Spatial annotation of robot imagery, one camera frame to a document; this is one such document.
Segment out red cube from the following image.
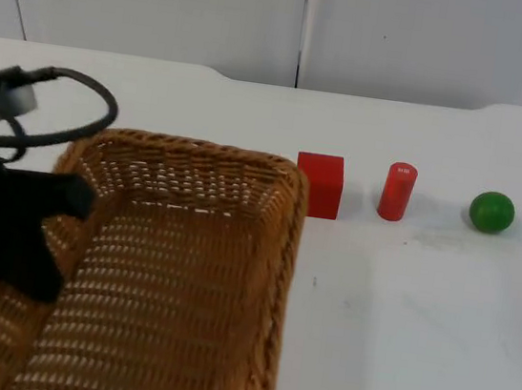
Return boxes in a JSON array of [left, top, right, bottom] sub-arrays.
[[289, 150, 347, 221]]

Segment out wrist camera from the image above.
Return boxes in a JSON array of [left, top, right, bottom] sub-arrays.
[[0, 65, 44, 133]]

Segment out green ball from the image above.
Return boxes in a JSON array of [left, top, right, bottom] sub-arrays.
[[465, 187, 518, 237]]

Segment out pale brown wicker basket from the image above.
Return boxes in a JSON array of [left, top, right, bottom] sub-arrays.
[[0, 111, 317, 390]]

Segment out red cylinder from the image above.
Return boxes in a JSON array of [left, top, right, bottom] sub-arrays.
[[375, 158, 421, 224]]

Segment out black cable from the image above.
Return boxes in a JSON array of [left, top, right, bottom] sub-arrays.
[[0, 58, 125, 175]]

